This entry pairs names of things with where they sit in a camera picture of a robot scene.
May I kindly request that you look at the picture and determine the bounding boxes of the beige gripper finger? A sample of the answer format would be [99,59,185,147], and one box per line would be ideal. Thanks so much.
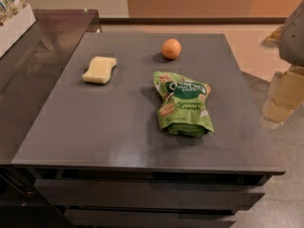
[260,65,304,129]

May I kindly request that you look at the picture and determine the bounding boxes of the green rice chip bag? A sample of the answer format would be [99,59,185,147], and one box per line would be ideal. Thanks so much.
[154,71,215,138]

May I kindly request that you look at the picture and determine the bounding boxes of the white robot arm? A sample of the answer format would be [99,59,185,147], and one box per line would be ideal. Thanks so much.
[260,1,304,129]

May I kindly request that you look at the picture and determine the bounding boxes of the yellow sponge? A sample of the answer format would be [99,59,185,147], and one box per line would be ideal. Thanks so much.
[82,56,117,85]

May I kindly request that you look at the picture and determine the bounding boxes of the orange fruit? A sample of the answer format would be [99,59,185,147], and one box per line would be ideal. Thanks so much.
[161,39,181,60]

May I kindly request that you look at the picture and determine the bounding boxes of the grey drawer cabinet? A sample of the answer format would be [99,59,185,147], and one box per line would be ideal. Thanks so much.
[13,33,284,228]

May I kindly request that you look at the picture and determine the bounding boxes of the dark side counter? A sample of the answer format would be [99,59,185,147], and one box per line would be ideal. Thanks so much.
[0,9,99,166]

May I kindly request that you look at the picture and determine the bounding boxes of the white box of snacks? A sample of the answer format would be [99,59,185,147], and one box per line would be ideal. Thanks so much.
[0,0,36,58]

